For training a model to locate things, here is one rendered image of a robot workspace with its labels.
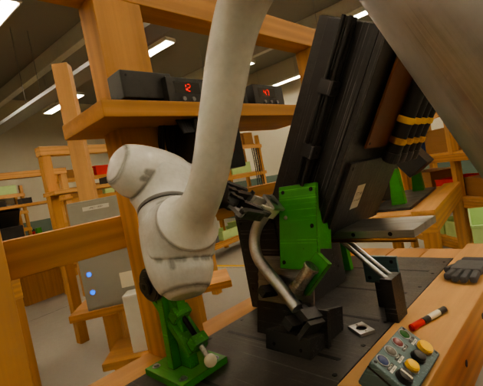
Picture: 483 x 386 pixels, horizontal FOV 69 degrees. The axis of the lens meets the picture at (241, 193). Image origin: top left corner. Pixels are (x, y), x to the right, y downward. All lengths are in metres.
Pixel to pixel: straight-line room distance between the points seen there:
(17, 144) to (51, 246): 10.45
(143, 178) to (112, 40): 0.53
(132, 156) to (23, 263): 0.44
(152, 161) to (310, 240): 0.43
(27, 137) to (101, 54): 10.54
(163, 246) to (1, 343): 0.45
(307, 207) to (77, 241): 0.58
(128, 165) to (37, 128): 11.11
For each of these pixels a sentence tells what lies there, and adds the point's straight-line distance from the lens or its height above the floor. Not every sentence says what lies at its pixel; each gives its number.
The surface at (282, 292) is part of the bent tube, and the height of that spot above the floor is 1.03.
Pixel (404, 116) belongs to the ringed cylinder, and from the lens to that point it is 0.97.
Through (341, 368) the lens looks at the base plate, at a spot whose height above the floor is 0.90.
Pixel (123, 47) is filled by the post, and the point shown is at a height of 1.72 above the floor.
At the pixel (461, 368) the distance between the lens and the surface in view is 0.95.
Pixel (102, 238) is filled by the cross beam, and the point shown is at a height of 1.23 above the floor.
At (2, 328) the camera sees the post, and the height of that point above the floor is 1.11.
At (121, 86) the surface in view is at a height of 1.59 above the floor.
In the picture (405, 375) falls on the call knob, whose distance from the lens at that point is 0.72.
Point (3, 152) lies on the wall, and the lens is 11.23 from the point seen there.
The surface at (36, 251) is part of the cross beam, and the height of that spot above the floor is 1.24.
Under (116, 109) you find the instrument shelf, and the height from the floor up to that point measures 1.52.
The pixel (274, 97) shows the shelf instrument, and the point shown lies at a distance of 1.28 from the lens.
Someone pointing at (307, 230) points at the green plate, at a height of 1.16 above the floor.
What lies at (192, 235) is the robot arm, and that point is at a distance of 0.53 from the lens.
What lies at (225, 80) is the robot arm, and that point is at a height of 1.44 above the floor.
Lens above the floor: 1.31
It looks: 2 degrees down
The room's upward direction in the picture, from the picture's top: 11 degrees counter-clockwise
